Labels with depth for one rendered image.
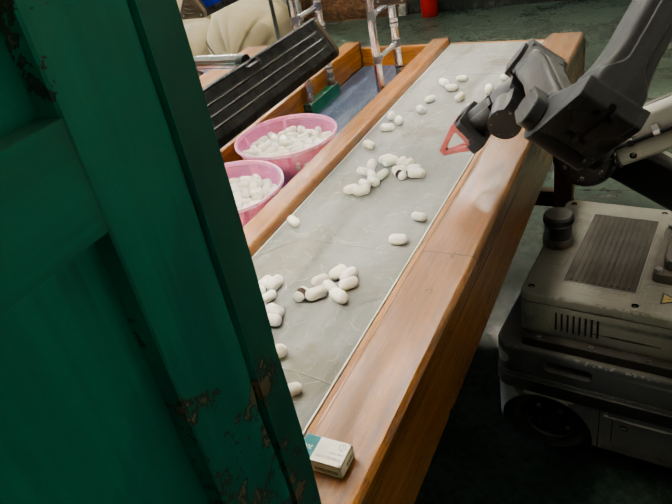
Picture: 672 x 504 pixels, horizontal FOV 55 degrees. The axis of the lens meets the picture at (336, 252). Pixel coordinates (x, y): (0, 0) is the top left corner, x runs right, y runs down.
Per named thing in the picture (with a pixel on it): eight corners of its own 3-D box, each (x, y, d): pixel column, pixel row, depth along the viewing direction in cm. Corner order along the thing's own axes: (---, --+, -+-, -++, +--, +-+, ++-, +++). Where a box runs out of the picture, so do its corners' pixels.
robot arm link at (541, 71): (622, 142, 73) (543, 92, 72) (589, 181, 76) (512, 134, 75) (572, 62, 110) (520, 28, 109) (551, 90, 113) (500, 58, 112)
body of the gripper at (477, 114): (451, 127, 116) (481, 102, 111) (467, 105, 124) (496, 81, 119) (475, 153, 117) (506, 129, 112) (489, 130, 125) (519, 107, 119)
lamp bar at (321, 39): (340, 56, 117) (334, 15, 113) (110, 238, 72) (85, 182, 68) (302, 57, 121) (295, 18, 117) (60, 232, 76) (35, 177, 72)
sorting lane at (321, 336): (544, 46, 201) (544, 39, 200) (229, 574, 71) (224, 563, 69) (451, 50, 214) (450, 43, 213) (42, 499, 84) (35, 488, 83)
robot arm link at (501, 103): (568, 65, 109) (526, 38, 108) (564, 98, 101) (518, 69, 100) (525, 116, 117) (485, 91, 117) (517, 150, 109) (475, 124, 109)
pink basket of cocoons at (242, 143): (359, 147, 172) (353, 113, 167) (314, 195, 152) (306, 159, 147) (275, 144, 183) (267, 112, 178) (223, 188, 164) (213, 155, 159)
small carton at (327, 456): (355, 455, 76) (352, 444, 74) (342, 479, 73) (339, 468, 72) (310, 443, 78) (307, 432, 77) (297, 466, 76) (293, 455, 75)
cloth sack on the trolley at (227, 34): (311, 42, 448) (300, -15, 428) (267, 79, 392) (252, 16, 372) (241, 47, 469) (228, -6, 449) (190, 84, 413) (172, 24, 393)
